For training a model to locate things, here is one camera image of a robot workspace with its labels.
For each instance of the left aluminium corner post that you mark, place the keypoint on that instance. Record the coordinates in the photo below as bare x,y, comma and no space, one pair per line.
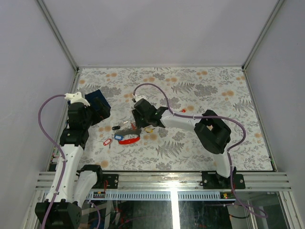
56,33

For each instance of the blue key tag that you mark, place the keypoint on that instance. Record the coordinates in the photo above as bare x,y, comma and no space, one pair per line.
118,137

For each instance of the dark blue folded cloth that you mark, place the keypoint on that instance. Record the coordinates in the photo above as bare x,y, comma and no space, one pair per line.
89,97

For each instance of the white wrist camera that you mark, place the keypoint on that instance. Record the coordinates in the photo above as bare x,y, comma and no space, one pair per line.
136,98
76,98

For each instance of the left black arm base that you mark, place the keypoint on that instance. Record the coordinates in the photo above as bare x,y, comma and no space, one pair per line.
107,181

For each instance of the aluminium corner post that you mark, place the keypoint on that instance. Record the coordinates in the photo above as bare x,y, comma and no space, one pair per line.
56,33
263,32

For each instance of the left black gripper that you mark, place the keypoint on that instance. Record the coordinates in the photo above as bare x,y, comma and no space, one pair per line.
101,114

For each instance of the right aluminium corner post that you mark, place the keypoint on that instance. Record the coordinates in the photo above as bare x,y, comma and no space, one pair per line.
263,32

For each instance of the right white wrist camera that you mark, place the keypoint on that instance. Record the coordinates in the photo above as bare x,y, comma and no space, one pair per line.
136,98

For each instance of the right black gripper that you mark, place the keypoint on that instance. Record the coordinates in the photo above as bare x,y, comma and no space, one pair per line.
137,116

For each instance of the aluminium front rail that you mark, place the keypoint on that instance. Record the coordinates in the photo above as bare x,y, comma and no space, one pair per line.
190,181

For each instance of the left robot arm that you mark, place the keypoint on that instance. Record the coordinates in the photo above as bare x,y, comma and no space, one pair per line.
62,206

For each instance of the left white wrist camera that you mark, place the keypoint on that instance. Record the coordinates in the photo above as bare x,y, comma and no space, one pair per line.
76,98

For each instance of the slotted white cable duct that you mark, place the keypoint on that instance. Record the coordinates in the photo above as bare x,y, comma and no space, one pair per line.
154,195

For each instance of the yellow key tag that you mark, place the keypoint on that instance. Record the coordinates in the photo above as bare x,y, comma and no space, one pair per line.
149,130

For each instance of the red handled metal keyring holder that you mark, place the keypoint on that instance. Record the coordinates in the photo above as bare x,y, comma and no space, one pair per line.
131,136

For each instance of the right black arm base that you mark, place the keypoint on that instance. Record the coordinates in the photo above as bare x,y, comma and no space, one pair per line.
215,181

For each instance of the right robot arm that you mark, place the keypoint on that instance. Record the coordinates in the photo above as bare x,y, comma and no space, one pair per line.
212,132

